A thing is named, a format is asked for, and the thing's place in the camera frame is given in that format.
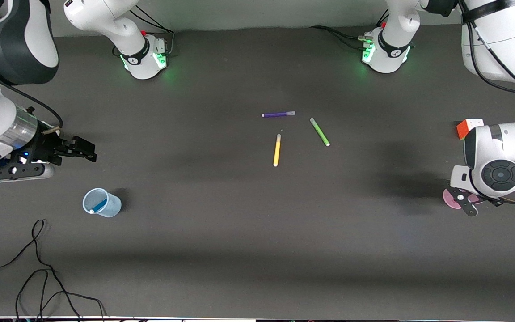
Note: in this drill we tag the blue plastic cup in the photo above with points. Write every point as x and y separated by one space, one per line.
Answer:
110 209

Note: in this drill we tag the blue marker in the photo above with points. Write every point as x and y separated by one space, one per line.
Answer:
99 206

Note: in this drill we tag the yellow marker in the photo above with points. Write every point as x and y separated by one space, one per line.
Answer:
277 152

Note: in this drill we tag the green marker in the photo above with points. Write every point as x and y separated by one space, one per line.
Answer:
319 132

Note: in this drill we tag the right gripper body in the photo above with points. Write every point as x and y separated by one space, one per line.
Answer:
44 144

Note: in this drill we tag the pink plastic cup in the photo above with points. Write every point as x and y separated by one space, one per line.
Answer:
449 199

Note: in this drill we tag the purple marker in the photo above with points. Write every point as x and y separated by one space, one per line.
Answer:
277 114

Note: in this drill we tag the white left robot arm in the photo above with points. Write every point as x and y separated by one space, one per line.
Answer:
499 40

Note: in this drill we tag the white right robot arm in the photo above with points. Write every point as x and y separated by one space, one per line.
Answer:
105 18

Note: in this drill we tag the rubik's cube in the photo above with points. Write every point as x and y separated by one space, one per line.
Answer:
463 129

